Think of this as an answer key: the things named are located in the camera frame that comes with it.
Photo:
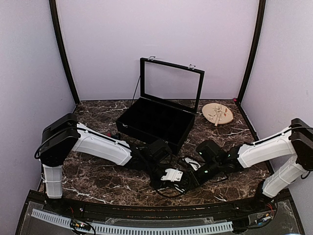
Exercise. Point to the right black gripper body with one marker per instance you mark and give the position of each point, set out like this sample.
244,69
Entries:
202,178

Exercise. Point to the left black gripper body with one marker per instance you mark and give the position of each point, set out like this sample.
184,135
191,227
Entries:
155,183

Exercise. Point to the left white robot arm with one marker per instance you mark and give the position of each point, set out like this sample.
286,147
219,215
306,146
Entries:
67,134

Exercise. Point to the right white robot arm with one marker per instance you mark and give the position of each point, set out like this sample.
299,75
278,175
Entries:
295,141

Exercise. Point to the black display case box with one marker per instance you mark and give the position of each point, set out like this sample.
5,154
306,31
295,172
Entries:
167,105

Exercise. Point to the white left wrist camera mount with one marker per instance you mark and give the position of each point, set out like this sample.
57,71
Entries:
172,175

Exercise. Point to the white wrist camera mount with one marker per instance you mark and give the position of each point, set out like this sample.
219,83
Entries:
172,175
193,163

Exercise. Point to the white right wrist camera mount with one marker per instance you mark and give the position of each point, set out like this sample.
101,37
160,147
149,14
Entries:
193,163

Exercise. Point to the white slotted cable duct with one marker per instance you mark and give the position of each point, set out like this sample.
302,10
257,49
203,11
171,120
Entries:
132,227

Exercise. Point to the black right frame post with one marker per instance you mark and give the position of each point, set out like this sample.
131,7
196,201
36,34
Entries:
253,50

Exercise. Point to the black frame post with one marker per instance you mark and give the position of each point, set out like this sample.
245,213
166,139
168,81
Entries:
253,50
62,50

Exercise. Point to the black left frame post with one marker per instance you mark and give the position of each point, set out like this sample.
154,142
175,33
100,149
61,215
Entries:
62,50

